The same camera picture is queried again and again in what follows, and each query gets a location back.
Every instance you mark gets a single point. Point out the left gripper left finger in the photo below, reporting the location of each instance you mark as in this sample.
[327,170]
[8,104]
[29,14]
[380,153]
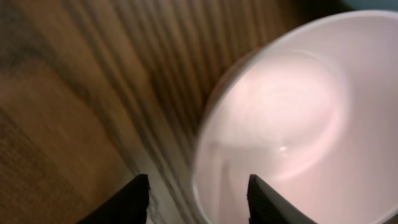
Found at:
[128,206]

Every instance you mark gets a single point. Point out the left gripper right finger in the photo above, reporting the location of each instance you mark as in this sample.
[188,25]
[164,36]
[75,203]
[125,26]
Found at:
[267,206]

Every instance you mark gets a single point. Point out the pink small bowl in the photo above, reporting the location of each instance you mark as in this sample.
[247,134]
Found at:
[314,117]

